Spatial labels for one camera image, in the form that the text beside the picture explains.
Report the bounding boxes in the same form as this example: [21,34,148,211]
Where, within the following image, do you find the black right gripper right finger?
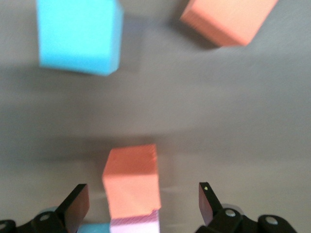
[195,182,299,233]

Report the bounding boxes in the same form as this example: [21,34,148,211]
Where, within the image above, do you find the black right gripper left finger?
[0,183,90,233]

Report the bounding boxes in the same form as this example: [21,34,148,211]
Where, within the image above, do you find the pink foam cube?
[109,210,161,233]

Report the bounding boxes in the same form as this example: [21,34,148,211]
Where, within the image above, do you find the orange foam cube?
[179,0,279,48]
[102,143,162,220]

